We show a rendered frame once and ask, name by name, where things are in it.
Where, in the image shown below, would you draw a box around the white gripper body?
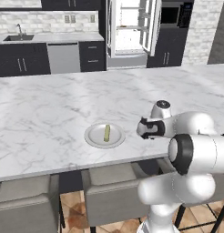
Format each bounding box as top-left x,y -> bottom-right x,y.
136,117 -> 152,140

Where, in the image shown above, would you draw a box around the yellow butter stick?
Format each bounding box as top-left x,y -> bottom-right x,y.
103,124 -> 112,143

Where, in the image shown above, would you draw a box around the white round plate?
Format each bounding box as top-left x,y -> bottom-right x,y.
84,121 -> 127,149

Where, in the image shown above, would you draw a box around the stainless steel fridge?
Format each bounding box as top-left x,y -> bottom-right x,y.
106,0 -> 163,70

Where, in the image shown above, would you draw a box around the fridge door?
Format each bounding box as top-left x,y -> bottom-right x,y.
138,0 -> 163,57
107,0 -> 117,58

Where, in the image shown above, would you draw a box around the black cupboard under microwave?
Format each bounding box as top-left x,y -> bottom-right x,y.
146,27 -> 188,69

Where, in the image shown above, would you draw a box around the black drawer unit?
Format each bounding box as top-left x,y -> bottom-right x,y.
78,40 -> 107,73

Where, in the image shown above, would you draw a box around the grey dishwasher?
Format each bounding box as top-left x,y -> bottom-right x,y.
46,43 -> 82,75

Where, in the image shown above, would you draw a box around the black microwave oven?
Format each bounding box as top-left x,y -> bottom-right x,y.
160,1 -> 195,30

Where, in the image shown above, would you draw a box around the black double-door base cupboard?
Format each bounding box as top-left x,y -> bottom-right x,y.
0,42 -> 52,78

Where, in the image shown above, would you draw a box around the dark sink basin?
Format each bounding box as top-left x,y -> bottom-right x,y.
3,34 -> 36,42

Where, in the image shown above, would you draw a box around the metal tap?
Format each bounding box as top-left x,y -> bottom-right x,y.
15,23 -> 25,37

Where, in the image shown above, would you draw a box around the double wall socket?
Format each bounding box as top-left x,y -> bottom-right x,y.
64,14 -> 77,25

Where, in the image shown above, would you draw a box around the black wall cupboards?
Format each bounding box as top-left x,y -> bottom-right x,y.
40,0 -> 102,12

